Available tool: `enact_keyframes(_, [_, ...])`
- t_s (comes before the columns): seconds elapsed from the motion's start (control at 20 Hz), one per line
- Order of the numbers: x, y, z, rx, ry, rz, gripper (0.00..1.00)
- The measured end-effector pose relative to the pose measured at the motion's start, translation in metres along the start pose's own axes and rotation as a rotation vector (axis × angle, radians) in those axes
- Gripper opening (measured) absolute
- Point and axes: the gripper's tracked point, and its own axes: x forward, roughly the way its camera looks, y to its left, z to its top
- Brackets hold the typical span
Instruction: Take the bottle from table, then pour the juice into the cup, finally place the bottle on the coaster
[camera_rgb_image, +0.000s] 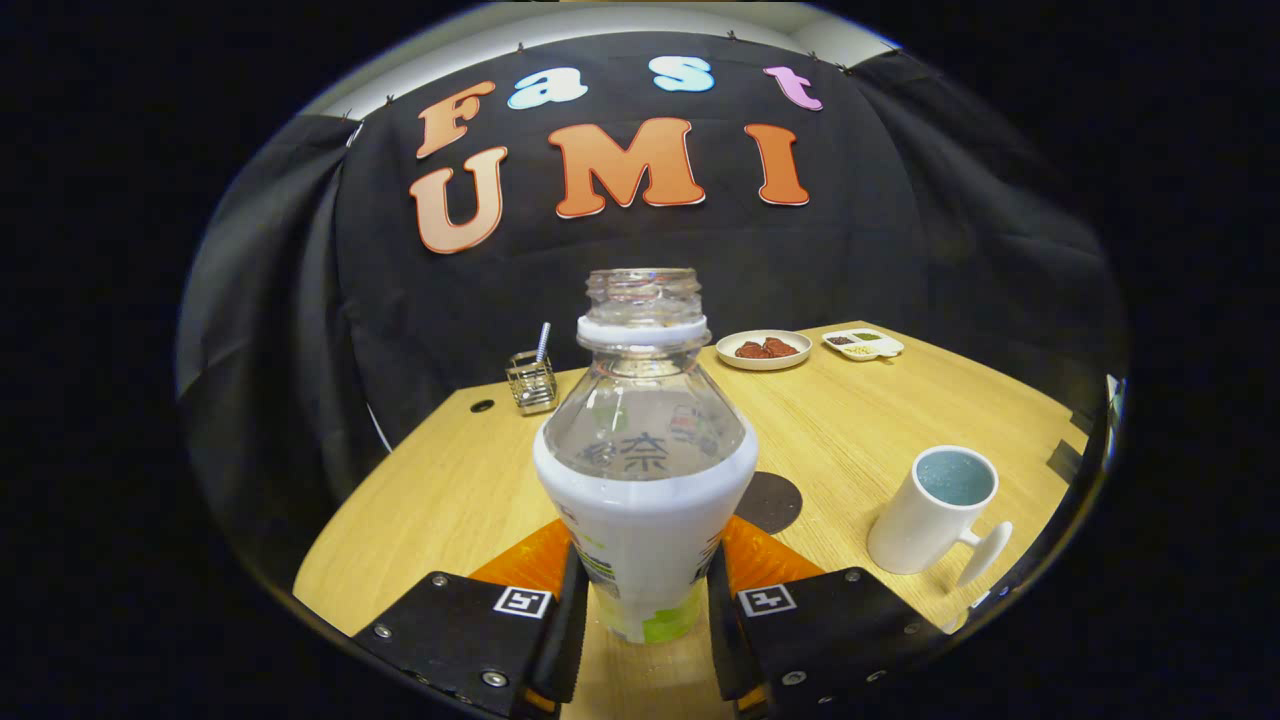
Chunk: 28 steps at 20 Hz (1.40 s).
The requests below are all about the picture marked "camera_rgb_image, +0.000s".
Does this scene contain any white divided dish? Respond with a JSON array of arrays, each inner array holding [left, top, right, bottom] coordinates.
[[822, 328, 905, 362]]

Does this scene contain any white cup with blue inside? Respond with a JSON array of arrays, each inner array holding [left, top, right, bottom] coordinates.
[[867, 445, 1013, 588]]

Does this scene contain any clear bottle with white label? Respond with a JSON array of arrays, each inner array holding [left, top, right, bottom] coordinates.
[[532, 267, 761, 644]]

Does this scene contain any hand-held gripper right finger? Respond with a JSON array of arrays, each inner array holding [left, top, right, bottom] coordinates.
[[705, 515, 951, 719]]

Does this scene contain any dark round coaster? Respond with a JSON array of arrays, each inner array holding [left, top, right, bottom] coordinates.
[[735, 471, 803, 535]]

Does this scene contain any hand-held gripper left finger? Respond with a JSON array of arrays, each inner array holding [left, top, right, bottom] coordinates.
[[350, 518, 591, 719]]

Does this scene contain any wooden table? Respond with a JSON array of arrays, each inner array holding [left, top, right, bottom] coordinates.
[[293, 320, 1091, 720]]

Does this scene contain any white round plate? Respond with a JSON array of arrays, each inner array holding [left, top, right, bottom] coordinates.
[[715, 330, 813, 372]]

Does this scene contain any wire mesh utensil holder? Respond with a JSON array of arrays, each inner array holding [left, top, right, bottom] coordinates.
[[505, 350, 559, 417]]

